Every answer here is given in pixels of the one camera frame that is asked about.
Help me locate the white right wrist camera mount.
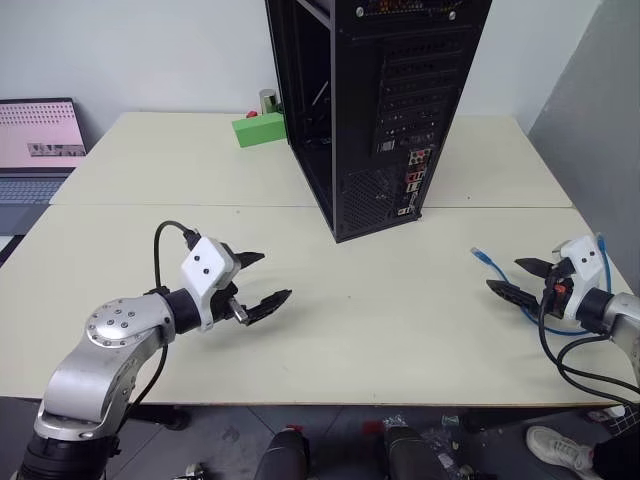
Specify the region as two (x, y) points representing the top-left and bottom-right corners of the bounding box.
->
(549, 237), (609, 321)

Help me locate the dark rounded shape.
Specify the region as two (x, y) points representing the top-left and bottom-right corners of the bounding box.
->
(261, 426), (312, 480)
(383, 423), (442, 480)

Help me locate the green rectangular box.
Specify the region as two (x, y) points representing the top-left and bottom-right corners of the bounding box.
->
(231, 112), (288, 150)

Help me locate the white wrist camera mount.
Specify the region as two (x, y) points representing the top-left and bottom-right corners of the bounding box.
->
(549, 237), (609, 321)
(179, 237), (239, 334)

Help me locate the black table foot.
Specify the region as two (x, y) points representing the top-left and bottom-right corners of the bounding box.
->
(123, 404), (192, 431)

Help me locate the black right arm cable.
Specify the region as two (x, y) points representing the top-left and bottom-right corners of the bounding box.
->
(537, 299), (640, 417)

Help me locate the blue ethernet cable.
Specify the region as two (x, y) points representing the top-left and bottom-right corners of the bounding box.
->
(470, 233), (617, 337)

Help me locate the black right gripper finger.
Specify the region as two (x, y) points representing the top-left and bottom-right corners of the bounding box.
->
(514, 257), (554, 279)
(486, 280), (545, 311)

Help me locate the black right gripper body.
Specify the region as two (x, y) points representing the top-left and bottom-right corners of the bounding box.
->
(541, 257), (576, 319)

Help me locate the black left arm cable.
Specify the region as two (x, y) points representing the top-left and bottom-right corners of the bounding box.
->
(127, 220), (202, 409)

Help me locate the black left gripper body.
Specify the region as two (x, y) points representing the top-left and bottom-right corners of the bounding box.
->
(210, 241), (250, 326)

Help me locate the grey partition panel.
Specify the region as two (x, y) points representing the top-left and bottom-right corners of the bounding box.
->
(526, 0), (640, 297)

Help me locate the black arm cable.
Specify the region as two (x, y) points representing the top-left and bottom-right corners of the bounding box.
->
(127, 220), (202, 409)
(537, 299), (640, 417)

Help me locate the black white checkered object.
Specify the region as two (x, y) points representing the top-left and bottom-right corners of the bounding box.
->
(598, 403), (640, 437)

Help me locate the black computer tower case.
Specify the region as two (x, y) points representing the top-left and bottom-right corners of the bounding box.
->
(264, 0), (494, 245)

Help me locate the white sneaker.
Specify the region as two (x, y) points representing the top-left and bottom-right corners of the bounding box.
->
(525, 425), (597, 475)

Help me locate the open laptop with pink screen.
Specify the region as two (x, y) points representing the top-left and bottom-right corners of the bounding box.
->
(0, 97), (90, 237)

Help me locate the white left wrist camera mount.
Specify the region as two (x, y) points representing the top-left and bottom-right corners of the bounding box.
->
(179, 237), (239, 334)

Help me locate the black trouser leg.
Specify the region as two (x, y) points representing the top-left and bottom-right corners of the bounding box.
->
(591, 433), (640, 480)

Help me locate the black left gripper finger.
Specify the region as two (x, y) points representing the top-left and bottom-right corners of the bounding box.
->
(245, 288), (293, 327)
(233, 251), (267, 270)

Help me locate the silver cylinder with green label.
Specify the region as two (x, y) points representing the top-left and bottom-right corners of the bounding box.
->
(257, 88), (282, 116)

